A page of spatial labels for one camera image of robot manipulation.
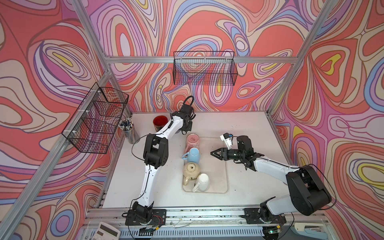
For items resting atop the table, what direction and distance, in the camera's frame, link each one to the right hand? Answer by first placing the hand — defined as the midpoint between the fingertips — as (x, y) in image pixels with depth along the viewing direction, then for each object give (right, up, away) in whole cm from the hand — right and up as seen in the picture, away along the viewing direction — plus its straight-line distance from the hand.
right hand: (214, 156), depth 84 cm
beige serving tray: (+2, -9, +5) cm, 10 cm away
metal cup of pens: (-53, +18, +6) cm, 56 cm away
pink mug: (-12, +8, +6) cm, 16 cm away
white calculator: (-52, -31, -17) cm, 63 cm away
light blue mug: (-12, 0, 0) cm, 12 cm away
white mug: (-7, -14, -7) cm, 17 cm away
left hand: (-16, +17, +18) cm, 30 cm away
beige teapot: (-13, -7, -4) cm, 16 cm away
